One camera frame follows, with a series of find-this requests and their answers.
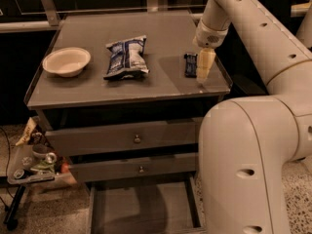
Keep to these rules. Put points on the white paper bowl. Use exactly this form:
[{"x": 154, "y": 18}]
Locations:
[{"x": 66, "y": 62}]

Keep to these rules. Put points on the grey top drawer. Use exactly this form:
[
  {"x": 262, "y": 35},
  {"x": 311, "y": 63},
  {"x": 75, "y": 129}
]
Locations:
[{"x": 124, "y": 137}]

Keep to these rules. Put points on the blue rxbar blueberry bar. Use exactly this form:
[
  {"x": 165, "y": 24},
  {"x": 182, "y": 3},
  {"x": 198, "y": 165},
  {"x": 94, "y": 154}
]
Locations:
[{"x": 190, "y": 65}]

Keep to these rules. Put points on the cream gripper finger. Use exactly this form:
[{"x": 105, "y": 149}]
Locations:
[{"x": 205, "y": 62}]

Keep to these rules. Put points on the grey three-drawer cabinet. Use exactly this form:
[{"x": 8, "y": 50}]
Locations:
[{"x": 164, "y": 94}]

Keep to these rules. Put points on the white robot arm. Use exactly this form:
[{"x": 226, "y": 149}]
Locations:
[{"x": 244, "y": 142}]

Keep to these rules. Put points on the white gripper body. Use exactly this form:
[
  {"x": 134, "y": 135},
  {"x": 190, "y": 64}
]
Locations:
[{"x": 210, "y": 35}]

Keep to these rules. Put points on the blue white chip bag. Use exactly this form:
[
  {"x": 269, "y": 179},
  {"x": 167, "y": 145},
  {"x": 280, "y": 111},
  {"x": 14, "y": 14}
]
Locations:
[{"x": 126, "y": 59}]

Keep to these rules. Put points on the black folding stand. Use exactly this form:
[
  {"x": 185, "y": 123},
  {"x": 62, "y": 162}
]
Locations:
[{"x": 9, "y": 220}]

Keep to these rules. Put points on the grey middle drawer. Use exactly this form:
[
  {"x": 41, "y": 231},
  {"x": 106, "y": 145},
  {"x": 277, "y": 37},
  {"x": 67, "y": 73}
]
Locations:
[{"x": 129, "y": 168}]

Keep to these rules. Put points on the grey open bottom drawer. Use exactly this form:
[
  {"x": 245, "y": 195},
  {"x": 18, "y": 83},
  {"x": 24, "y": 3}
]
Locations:
[{"x": 161, "y": 204}]

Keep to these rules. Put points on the clear plastic bin of items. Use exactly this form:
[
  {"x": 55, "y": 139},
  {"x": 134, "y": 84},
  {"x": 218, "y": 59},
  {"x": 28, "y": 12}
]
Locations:
[{"x": 35, "y": 161}]

